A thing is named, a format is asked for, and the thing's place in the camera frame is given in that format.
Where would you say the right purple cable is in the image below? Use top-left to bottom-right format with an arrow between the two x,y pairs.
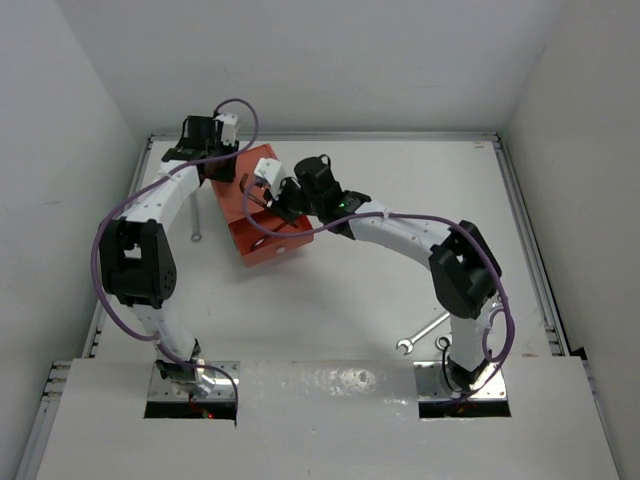
241,189 -> 516,401

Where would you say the purple cable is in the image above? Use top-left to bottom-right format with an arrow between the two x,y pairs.
89,97 -> 259,416
241,189 -> 516,401

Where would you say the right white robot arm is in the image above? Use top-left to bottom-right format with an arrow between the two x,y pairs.
254,155 -> 505,397

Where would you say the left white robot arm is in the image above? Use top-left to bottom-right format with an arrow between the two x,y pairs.
91,111 -> 239,398

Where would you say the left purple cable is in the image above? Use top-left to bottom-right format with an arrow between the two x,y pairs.
89,97 -> 259,416

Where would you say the silver ratchet wrench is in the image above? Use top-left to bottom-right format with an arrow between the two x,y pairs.
435,335 -> 451,351

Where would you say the orange top drawer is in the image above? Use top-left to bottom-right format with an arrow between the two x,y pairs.
227,210 -> 314,267

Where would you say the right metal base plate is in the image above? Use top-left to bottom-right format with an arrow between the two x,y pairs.
413,361 -> 508,402

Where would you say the aluminium table frame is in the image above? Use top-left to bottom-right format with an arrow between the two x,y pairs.
37,133 -> 582,478

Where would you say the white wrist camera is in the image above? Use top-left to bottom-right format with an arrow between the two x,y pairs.
254,158 -> 286,199
214,113 -> 239,147

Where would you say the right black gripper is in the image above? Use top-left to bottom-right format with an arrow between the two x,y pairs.
264,173 -> 323,223

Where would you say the white front cover board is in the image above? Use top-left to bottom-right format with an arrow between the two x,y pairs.
38,357 -> 617,479

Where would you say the silver open-end wrench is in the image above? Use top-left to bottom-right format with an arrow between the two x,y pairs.
396,312 -> 450,355

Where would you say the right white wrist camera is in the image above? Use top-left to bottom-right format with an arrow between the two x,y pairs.
254,158 -> 286,199

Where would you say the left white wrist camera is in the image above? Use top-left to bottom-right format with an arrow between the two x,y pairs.
214,113 -> 239,147

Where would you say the orange drawer cabinet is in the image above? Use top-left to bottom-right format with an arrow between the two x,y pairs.
209,143 -> 316,269

